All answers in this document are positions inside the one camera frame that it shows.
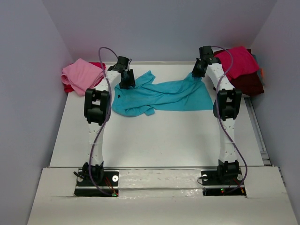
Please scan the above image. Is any red folded t shirt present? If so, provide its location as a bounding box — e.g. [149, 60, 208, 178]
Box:
[63, 61, 106, 93]

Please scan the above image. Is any dark red t shirt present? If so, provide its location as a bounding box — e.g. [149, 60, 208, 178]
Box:
[227, 46, 264, 97]

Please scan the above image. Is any turquoise t shirt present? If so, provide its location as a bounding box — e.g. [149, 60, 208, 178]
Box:
[112, 71, 213, 117]

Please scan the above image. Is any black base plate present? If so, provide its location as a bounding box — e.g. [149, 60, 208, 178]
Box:
[197, 170, 247, 196]
[74, 169, 119, 197]

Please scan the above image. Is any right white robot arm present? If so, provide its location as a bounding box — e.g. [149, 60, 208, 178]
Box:
[192, 46, 242, 186]

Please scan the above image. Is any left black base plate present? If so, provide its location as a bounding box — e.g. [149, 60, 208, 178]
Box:
[74, 169, 119, 197]

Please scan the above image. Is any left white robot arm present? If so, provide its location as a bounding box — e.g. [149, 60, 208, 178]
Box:
[76, 56, 135, 184]

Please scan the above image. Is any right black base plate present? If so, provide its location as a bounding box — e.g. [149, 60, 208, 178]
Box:
[197, 170, 247, 196]

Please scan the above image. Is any magenta t shirt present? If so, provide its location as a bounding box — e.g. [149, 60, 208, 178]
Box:
[214, 46, 259, 81]

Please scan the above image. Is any pink folded t shirt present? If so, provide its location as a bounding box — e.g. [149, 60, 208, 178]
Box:
[61, 58, 105, 97]

